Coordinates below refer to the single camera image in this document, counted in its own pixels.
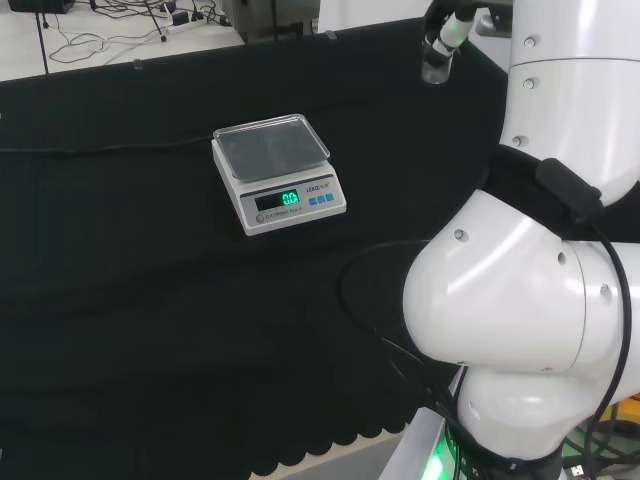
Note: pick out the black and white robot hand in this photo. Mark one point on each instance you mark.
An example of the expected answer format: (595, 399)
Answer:
(454, 31)

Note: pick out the small clear glass beaker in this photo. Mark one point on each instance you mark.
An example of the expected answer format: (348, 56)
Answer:
(436, 70)

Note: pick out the white electronic balance steel pan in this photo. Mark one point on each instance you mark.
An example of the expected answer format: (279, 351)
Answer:
(280, 180)

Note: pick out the grey metal cabinet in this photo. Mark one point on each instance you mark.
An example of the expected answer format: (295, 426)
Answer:
(270, 20)

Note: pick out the white power strip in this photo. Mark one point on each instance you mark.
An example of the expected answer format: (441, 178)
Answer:
(182, 22)

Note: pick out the black bench cloth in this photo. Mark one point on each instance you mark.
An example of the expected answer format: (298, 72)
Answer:
(150, 300)

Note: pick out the thin tripod leg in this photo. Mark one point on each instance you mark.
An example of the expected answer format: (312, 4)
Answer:
(41, 35)

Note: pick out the black box on floor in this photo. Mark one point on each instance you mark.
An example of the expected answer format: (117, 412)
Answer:
(40, 5)

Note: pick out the silver USB plug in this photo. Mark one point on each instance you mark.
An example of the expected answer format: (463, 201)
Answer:
(577, 471)

